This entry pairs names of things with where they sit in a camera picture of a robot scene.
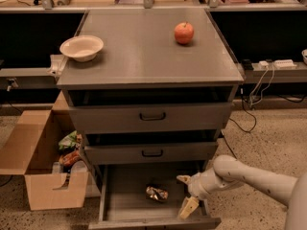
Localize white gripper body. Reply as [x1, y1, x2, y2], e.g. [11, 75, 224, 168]
[187, 171, 221, 200]

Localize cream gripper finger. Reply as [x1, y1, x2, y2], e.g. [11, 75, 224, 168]
[177, 175, 191, 185]
[178, 196, 199, 219]

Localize crushed shiny orange can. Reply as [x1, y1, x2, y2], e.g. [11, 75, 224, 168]
[146, 186, 169, 202]

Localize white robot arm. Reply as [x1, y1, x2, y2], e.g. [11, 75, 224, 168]
[177, 155, 307, 230]

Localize grey bottom drawer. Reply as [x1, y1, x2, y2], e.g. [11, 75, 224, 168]
[88, 162, 221, 230]

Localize grey drawer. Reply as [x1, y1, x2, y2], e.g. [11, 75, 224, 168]
[84, 130, 218, 165]
[62, 86, 239, 135]
[88, 162, 221, 230]

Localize grey middle drawer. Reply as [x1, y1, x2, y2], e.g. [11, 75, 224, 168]
[84, 130, 218, 165]

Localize grey drawer cabinet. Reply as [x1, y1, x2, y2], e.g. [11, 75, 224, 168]
[57, 7, 246, 230]

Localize grey top drawer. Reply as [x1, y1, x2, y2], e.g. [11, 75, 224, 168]
[62, 86, 239, 135]

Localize orange snack bag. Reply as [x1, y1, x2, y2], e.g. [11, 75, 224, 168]
[59, 150, 81, 167]

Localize green snack bag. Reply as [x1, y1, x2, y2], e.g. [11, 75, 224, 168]
[59, 131, 77, 150]

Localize white power strip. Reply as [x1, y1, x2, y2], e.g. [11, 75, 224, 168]
[258, 59, 296, 69]

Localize red apple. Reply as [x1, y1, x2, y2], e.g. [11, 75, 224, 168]
[174, 22, 194, 45]

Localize open cardboard box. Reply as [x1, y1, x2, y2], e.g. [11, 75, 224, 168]
[0, 95, 89, 211]

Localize white paper bowl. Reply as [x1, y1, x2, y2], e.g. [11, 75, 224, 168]
[59, 35, 104, 62]

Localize black floor cable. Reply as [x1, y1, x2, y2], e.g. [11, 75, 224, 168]
[222, 96, 258, 160]

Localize white charger cables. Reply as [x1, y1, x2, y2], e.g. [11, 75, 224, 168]
[248, 64, 276, 108]

